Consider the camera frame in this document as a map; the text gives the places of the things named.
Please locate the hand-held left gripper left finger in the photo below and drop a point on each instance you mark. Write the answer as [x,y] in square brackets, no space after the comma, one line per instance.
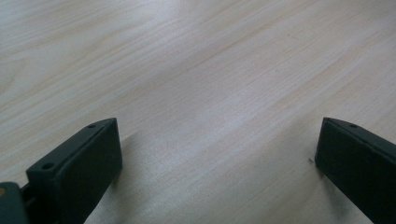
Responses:
[77,174]

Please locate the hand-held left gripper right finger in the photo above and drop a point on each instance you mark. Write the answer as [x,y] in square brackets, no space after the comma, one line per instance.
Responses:
[358,168]

